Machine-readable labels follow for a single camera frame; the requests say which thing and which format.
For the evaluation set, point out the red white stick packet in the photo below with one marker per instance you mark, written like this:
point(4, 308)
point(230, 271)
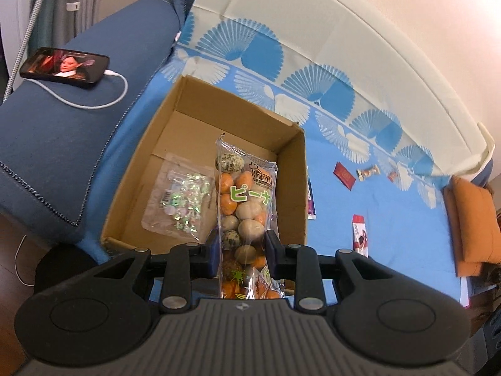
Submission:
point(359, 236)

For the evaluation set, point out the coated peanuts snack bag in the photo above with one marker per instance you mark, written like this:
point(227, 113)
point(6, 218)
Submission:
point(246, 211)

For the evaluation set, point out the blue sofa armrest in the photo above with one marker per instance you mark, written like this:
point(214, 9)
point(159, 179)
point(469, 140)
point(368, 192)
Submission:
point(64, 149)

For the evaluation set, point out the white purple stick packet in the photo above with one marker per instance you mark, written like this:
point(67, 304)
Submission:
point(311, 213)

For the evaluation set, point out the small red wrapped candy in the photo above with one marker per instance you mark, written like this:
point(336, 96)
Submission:
point(393, 176)

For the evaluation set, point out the yellow wrapped candy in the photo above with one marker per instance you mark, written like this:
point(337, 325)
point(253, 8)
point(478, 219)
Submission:
point(364, 174)

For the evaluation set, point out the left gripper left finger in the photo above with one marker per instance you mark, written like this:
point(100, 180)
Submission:
point(184, 264)

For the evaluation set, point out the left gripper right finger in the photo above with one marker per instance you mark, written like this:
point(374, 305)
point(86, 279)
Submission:
point(299, 264)

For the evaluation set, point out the dark red packet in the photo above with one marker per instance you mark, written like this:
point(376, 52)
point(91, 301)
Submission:
point(345, 177)

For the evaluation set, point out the blue white patterned sofa cover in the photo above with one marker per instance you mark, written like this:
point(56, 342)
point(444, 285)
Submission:
point(363, 96)

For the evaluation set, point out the black smartphone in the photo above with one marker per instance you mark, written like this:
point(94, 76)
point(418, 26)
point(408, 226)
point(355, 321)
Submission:
point(75, 68)

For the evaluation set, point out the brown cardboard box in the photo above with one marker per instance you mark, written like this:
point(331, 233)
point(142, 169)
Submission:
point(191, 118)

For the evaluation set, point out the grey curtain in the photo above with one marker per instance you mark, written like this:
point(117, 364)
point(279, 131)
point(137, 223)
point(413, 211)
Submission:
point(59, 21)

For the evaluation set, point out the clear bag of candies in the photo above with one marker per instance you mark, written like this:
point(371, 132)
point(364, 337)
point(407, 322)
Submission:
point(179, 201)

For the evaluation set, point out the orange cushion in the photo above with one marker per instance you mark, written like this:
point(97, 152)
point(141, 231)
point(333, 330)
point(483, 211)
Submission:
point(473, 225)

